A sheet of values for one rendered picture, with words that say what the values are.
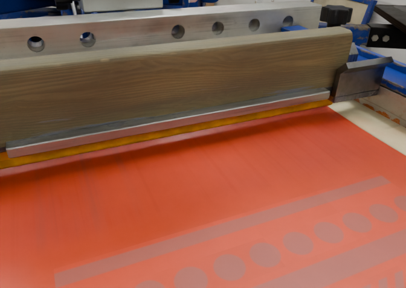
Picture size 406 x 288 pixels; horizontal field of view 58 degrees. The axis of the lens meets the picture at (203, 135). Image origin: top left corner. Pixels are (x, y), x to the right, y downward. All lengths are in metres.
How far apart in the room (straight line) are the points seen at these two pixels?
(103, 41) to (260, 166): 0.31
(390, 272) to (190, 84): 0.23
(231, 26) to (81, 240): 0.44
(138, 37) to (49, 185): 0.29
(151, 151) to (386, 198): 0.23
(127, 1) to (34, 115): 0.31
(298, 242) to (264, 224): 0.03
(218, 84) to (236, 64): 0.03
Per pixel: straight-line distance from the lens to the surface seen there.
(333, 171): 0.38
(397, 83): 0.51
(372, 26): 1.14
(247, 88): 0.40
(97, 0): 0.60
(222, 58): 0.37
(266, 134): 0.43
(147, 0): 0.62
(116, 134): 0.35
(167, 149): 0.39
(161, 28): 0.58
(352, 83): 0.48
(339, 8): 0.59
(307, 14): 0.71
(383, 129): 0.49
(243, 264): 0.28
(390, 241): 0.33
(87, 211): 0.32
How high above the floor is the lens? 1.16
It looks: 30 degrees down
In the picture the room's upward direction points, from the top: 2 degrees clockwise
